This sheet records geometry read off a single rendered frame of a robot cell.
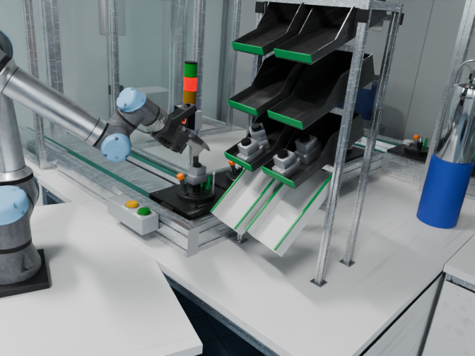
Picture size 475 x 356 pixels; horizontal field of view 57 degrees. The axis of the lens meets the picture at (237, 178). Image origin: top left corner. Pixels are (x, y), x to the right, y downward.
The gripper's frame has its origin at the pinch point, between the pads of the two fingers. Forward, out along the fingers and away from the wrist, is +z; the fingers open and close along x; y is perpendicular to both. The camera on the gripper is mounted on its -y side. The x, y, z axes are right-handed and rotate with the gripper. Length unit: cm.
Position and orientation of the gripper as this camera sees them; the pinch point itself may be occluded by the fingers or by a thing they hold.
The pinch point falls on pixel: (199, 144)
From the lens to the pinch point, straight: 152.3
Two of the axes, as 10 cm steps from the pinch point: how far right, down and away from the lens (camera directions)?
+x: 7.2, 3.0, -6.2
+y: -4.7, 8.8, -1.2
